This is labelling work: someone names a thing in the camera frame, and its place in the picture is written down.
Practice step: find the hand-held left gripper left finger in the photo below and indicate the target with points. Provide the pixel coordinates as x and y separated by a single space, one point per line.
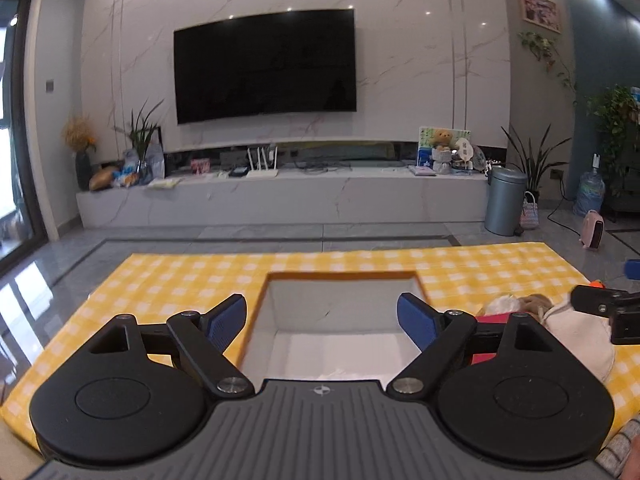
227 317

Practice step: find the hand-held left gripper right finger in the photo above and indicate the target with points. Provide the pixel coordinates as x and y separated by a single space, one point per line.
417 322

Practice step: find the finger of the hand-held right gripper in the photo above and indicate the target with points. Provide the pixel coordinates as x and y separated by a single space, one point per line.
595 301
634 267

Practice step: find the cream fabric pouch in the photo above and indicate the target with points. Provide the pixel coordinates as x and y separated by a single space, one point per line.
575 340

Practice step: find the white storage box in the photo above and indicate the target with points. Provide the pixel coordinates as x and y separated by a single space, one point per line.
340 305

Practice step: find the yellow checkered tablecloth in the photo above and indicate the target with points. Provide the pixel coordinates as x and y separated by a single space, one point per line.
190 280

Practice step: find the pink space heater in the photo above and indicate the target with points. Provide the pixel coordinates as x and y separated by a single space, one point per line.
592 230

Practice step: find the dark grey cabinet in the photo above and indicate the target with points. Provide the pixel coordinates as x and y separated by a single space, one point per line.
627 205

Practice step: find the red cloth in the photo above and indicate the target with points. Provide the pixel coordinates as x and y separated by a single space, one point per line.
482 358

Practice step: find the blue water bottle with pump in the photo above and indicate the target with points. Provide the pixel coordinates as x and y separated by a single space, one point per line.
589 192

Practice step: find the white frilly cloth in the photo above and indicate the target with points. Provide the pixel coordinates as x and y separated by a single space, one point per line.
505 305

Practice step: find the small woven bag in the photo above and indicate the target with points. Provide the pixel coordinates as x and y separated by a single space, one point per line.
529 215

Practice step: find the white marble television console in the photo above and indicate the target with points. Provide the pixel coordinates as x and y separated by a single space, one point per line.
280 200

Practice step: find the grey metal trash can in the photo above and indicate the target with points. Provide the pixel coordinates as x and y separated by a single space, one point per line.
505 202

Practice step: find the potted snake plant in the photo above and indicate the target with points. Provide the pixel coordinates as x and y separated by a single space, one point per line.
532 165

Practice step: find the small black device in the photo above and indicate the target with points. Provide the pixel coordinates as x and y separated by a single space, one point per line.
238 172

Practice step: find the pale paper sheet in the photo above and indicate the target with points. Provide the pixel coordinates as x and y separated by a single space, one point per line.
162 184

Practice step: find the grey striped clothing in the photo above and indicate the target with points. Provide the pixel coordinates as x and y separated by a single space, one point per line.
620 447

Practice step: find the leafy green climbing plant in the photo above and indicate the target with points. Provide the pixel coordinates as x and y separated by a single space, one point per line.
612 120

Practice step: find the white router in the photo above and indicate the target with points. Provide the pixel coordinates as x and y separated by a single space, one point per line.
262 172

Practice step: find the flat pink book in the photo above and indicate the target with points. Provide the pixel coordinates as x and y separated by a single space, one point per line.
422 171

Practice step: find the pink box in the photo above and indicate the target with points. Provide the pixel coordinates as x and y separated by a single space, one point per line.
200 167

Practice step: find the white and blue bag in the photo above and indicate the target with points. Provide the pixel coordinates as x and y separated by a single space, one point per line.
156 160

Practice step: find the blue snack bag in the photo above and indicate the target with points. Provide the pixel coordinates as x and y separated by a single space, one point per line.
126 177

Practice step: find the white round ornament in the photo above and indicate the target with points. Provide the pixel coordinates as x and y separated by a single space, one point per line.
463 152

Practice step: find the small teddy bear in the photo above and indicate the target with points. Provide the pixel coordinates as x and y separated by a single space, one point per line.
441 142

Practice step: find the green picture board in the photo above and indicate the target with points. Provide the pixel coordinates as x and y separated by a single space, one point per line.
425 140

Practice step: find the brown bread bag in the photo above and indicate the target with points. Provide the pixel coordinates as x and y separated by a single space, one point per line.
102 179

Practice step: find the green plant in glass vase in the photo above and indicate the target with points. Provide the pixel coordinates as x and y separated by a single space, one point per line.
141 145

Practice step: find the dark vase with dried flowers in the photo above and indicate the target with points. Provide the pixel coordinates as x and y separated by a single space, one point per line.
82 170

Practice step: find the hanging vine plant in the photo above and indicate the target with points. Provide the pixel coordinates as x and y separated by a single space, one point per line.
542 50

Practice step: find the sliding glass door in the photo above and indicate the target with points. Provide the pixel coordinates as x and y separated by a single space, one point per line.
15 135

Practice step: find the black wall television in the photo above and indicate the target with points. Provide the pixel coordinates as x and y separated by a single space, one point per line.
265 67

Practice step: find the framed wall picture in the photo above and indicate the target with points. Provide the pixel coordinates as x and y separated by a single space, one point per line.
540 11

